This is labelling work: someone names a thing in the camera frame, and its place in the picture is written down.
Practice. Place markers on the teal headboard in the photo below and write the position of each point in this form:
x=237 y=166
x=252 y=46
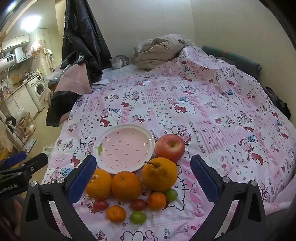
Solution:
x=233 y=59

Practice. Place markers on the small tangerine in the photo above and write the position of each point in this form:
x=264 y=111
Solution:
x=116 y=214
x=157 y=201

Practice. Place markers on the wooden rack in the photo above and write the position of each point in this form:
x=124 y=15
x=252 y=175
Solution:
x=26 y=126

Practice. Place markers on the grey cat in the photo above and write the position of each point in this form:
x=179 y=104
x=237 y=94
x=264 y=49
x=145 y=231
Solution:
x=119 y=62

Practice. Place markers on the white bag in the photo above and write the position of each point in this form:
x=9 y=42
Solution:
x=47 y=150

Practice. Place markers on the round orange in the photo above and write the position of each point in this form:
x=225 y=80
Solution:
x=100 y=184
x=126 y=185

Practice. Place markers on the small green tomato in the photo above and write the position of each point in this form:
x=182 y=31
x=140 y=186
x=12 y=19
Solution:
x=171 y=194
x=138 y=217

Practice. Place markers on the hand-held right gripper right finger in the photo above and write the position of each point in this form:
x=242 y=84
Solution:
x=204 y=178

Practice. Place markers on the pink strawberry print plate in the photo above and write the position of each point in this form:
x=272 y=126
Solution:
x=126 y=148

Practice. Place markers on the red apple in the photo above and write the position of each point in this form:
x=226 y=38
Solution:
x=170 y=147

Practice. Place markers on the white appliance with display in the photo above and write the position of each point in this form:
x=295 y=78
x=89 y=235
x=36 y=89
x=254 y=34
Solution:
x=7 y=59

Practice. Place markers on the beige rolled quilt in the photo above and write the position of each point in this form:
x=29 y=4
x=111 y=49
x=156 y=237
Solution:
x=159 y=51

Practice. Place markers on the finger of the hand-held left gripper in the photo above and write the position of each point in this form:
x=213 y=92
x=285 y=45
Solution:
x=35 y=162
x=13 y=160

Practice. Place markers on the black plastic sheet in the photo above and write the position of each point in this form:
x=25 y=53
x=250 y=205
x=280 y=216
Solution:
x=81 y=34

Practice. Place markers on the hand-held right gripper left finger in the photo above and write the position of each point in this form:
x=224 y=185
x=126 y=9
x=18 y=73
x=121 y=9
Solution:
x=81 y=180

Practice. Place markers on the pink cloth with black trim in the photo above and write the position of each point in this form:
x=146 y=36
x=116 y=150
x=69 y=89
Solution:
x=69 y=81

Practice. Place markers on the floor scale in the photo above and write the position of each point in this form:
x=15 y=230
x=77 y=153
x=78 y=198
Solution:
x=30 y=144

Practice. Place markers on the white wall cabinet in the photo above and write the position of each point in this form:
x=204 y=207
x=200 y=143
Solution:
x=16 y=41

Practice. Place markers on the pink cartoon printed blanket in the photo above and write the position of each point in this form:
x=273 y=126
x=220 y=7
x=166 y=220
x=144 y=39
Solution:
x=208 y=104

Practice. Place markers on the red cherry tomato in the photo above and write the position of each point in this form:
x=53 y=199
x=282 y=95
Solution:
x=138 y=204
x=100 y=204

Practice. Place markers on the large bumpy orange with stem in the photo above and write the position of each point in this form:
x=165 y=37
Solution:
x=159 y=175

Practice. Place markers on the dark clothes pile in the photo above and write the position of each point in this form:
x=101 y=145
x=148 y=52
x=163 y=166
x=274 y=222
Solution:
x=277 y=102

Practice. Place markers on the pink hanging plastic bag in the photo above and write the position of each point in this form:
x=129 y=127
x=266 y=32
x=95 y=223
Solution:
x=35 y=48

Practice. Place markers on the white washing machine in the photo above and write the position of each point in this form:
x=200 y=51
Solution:
x=37 y=91

